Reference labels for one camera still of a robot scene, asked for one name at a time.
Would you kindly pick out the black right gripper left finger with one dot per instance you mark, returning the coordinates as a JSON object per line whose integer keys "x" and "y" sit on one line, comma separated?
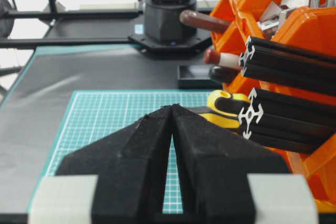
{"x": 117, "y": 179}

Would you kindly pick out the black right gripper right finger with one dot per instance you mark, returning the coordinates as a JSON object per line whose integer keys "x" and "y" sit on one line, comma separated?
{"x": 228, "y": 179}

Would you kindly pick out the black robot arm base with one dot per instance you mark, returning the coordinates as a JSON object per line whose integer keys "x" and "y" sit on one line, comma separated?
{"x": 160, "y": 28}

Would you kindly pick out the orange container rack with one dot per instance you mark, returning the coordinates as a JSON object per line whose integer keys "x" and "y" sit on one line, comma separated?
{"x": 308, "y": 24}

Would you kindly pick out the green cutting mat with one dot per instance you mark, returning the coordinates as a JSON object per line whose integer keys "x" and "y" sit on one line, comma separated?
{"x": 94, "y": 114}

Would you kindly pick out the lower black aluminium extrusion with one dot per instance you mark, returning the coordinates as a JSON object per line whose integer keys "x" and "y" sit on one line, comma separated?
{"x": 285, "y": 122}

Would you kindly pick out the black aluminium extrusion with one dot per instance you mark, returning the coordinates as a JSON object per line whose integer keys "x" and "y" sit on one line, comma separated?
{"x": 287, "y": 65}
{"x": 285, "y": 122}

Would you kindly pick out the black shallow tray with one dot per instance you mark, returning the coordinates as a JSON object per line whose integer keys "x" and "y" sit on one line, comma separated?
{"x": 195, "y": 77}

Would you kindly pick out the black table mat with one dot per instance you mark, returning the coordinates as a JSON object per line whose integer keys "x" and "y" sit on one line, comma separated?
{"x": 32, "y": 111}

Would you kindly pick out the upper black aluminium extrusion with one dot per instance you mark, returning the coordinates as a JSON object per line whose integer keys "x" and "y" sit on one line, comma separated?
{"x": 287, "y": 65}

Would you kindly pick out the silver metal brackets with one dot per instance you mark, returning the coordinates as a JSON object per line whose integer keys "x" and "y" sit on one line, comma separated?
{"x": 275, "y": 15}

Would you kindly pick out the yellow black tool handle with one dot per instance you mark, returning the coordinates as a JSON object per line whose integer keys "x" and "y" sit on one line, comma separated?
{"x": 223, "y": 108}

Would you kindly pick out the dark brown handle tool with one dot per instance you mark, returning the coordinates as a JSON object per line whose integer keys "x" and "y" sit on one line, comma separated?
{"x": 222, "y": 74}

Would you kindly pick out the red white handle tool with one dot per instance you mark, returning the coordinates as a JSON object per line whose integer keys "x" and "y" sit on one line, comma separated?
{"x": 221, "y": 59}

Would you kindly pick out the brown handle tool top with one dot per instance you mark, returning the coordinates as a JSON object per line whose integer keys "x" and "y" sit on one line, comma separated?
{"x": 198, "y": 20}

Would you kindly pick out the black metal frame stand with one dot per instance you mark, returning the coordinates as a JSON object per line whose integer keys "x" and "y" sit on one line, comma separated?
{"x": 9, "y": 14}

